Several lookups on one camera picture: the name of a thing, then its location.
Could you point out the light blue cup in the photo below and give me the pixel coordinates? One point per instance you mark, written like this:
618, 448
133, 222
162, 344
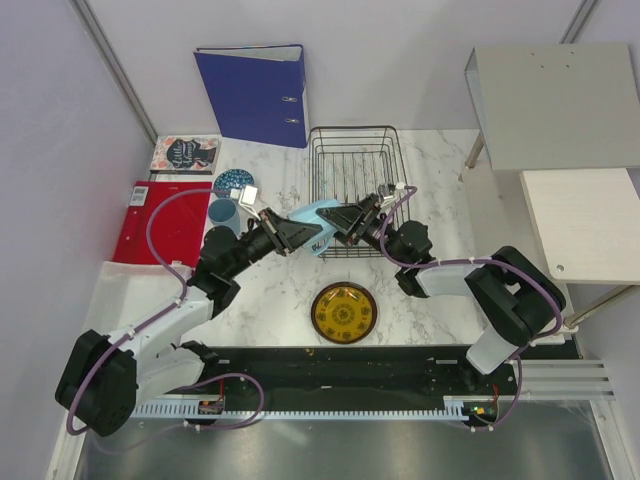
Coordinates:
320, 242

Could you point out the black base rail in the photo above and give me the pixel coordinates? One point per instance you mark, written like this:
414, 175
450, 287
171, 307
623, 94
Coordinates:
345, 377

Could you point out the blue ring binder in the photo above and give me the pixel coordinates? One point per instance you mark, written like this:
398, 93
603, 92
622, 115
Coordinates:
257, 94

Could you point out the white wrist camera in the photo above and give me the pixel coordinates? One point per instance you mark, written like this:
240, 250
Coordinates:
245, 196
388, 190

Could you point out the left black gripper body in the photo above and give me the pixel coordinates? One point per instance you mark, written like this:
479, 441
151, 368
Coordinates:
257, 244

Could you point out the blue patterned bowl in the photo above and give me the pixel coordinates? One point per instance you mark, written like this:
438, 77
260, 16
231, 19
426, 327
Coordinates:
233, 179

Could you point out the beige wooden board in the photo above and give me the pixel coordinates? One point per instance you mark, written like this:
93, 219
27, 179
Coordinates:
587, 224

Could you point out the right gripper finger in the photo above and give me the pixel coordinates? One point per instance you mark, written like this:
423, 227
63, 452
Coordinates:
345, 229
348, 211

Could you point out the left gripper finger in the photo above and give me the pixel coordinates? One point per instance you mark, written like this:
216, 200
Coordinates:
290, 236
274, 221

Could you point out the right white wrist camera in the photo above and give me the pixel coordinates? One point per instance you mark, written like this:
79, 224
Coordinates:
388, 190

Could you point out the grey metal shelf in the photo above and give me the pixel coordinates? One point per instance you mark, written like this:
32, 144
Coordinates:
556, 106

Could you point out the red folder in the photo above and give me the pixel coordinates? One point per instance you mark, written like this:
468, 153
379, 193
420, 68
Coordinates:
177, 230

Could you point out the yellow plate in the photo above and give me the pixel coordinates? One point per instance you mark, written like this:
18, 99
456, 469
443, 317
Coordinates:
344, 313

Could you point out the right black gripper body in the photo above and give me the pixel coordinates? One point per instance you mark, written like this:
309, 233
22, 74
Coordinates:
371, 230

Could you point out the black wire dish rack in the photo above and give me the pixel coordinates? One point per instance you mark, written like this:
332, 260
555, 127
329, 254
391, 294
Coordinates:
348, 164

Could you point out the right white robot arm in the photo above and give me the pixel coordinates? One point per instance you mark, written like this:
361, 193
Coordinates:
520, 303

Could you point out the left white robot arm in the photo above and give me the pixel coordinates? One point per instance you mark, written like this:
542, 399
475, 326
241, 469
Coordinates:
108, 375

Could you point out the white cable duct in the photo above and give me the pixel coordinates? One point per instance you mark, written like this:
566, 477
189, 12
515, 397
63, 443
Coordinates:
195, 408

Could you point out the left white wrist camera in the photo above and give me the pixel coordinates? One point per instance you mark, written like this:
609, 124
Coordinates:
245, 196

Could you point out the little women book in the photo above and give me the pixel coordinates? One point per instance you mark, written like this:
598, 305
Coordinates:
185, 154

